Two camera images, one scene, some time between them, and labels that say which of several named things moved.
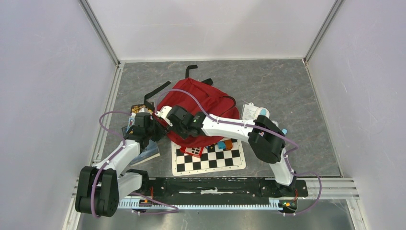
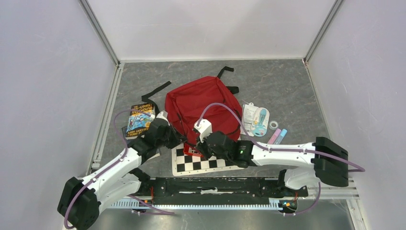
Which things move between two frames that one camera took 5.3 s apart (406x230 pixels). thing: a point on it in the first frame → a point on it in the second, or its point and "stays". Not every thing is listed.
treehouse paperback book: x=135 y=109 stays
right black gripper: x=182 y=135 → x=202 y=145
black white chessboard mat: x=212 y=160 stays
